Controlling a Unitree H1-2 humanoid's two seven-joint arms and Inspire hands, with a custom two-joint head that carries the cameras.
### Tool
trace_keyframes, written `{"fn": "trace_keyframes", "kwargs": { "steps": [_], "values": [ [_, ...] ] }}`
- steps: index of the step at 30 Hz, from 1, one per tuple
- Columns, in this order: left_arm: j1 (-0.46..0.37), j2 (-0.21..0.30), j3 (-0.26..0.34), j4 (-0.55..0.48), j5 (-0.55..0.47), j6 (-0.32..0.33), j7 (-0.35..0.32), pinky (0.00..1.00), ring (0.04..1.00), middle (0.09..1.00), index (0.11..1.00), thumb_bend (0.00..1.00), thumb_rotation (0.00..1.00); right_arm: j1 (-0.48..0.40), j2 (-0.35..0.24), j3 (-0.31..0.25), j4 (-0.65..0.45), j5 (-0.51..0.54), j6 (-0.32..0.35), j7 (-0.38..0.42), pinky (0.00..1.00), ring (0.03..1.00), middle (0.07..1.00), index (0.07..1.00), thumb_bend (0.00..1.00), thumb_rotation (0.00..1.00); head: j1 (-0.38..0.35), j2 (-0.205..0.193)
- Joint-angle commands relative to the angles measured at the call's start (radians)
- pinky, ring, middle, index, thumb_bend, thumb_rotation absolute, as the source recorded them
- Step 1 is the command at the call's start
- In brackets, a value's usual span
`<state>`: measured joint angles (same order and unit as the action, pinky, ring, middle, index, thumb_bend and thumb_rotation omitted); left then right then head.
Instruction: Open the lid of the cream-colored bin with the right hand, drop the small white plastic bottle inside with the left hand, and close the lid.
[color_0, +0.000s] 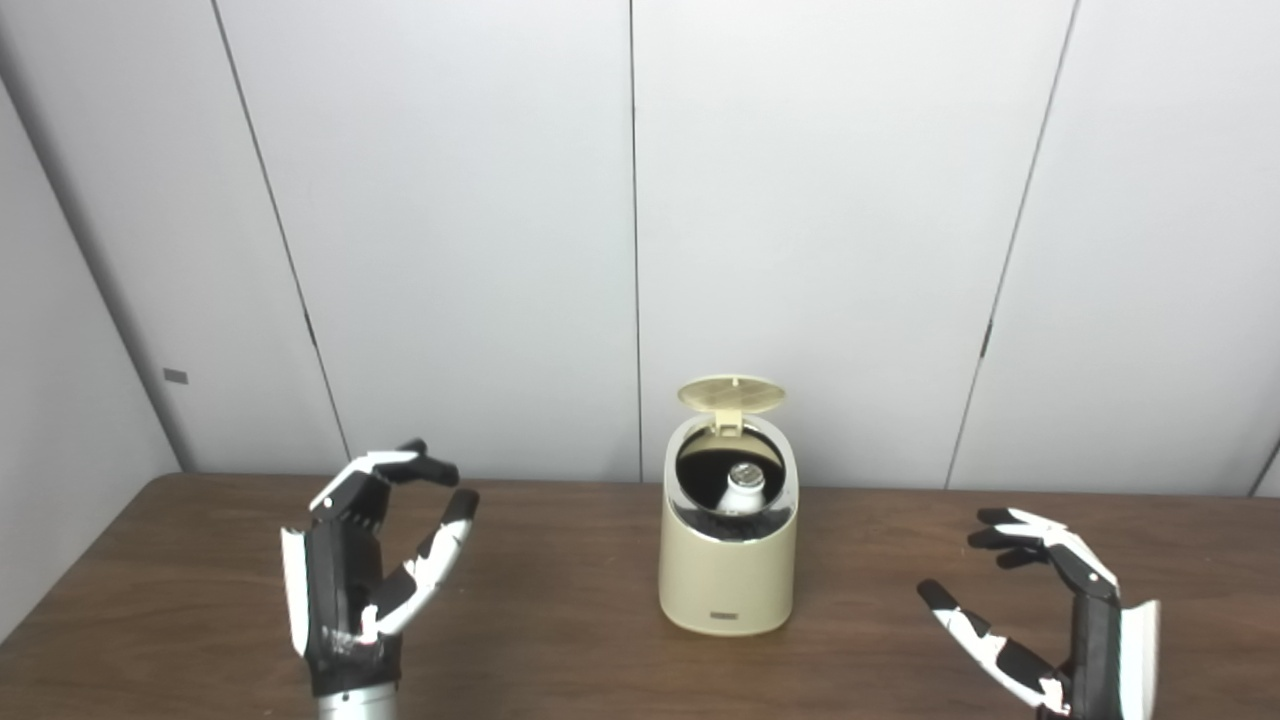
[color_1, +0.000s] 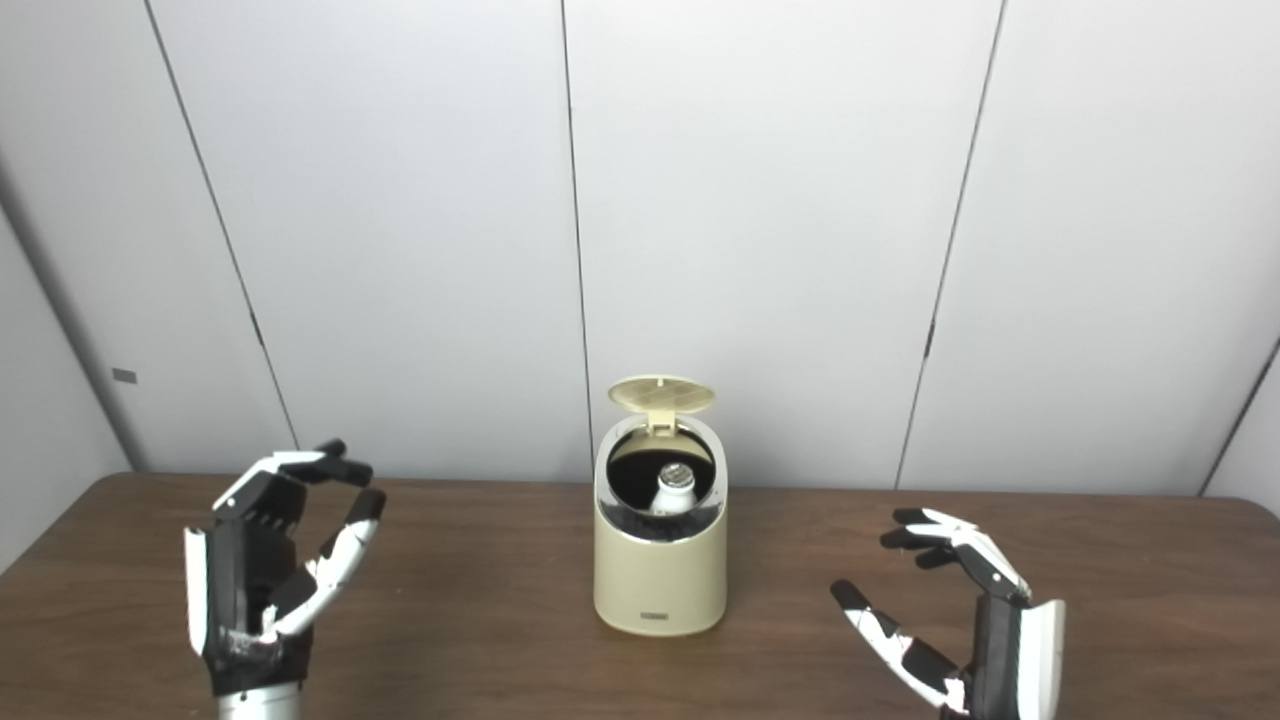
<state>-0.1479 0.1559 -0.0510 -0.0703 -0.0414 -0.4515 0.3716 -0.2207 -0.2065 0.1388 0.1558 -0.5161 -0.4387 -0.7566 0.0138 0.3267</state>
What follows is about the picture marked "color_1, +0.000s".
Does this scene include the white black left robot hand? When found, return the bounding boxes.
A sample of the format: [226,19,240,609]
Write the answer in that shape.
[183,439,387,696]

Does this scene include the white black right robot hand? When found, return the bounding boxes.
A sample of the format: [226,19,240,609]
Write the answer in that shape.
[830,507,1067,720]

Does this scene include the cream-colored lidded bin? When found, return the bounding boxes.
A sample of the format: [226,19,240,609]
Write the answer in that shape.
[593,375,729,637]

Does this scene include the small white plastic bottle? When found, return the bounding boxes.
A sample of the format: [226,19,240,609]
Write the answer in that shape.
[650,463,698,517]

